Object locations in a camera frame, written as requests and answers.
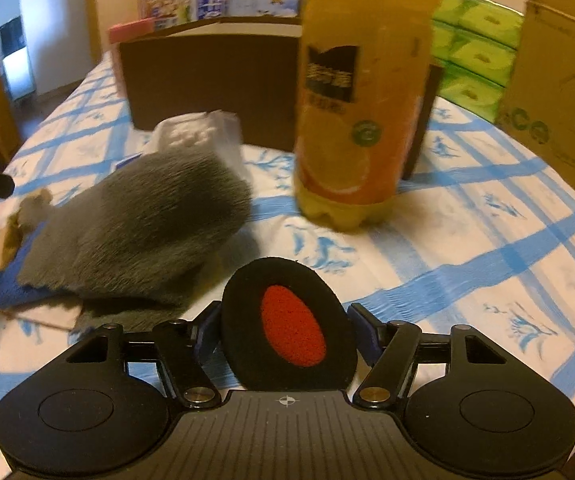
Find beige plush toy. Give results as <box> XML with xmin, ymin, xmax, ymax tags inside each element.
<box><xmin>0</xmin><ymin>188</ymin><xmax>55</xmax><ymax>272</ymax></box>

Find black red round pad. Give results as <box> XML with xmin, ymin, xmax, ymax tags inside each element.
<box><xmin>221</xmin><ymin>257</ymin><xmax>358</xmax><ymax>391</ymax></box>

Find bag of cotton swabs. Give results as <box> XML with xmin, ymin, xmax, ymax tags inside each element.
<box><xmin>143</xmin><ymin>110</ymin><xmax>252</xmax><ymax>181</ymax></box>

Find large cardboard box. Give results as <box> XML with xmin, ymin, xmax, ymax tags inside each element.
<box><xmin>497</xmin><ymin>0</ymin><xmax>575</xmax><ymax>190</ymax></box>

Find dark brown open box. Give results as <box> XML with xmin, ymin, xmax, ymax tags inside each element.
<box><xmin>119</xmin><ymin>18</ymin><xmax>439</xmax><ymax>178</ymax></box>

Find pink lidded cup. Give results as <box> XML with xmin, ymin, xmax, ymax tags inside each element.
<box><xmin>107</xmin><ymin>16</ymin><xmax>156</xmax><ymax>91</ymax></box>

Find orange juice bottle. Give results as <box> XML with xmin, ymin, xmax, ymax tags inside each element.
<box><xmin>294</xmin><ymin>0</ymin><xmax>441</xmax><ymax>231</ymax></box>

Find blue white checked tablecloth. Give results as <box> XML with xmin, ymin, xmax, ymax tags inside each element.
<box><xmin>0</xmin><ymin>62</ymin><xmax>575</xmax><ymax>478</ymax></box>

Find grey fluffy towel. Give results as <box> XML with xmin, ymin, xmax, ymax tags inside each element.
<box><xmin>17</xmin><ymin>148</ymin><xmax>252</xmax><ymax>332</ymax></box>

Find colourful printed carton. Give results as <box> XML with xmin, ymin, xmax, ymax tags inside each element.
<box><xmin>138</xmin><ymin>0</ymin><xmax>226</xmax><ymax>29</ymax></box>

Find white blue milk carton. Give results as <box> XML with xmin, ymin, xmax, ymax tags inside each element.
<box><xmin>226</xmin><ymin>0</ymin><xmax>301</xmax><ymax>18</ymax></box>

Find green tissue pack stack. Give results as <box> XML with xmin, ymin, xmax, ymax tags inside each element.
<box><xmin>432</xmin><ymin>0</ymin><xmax>524</xmax><ymax>122</ymax></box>

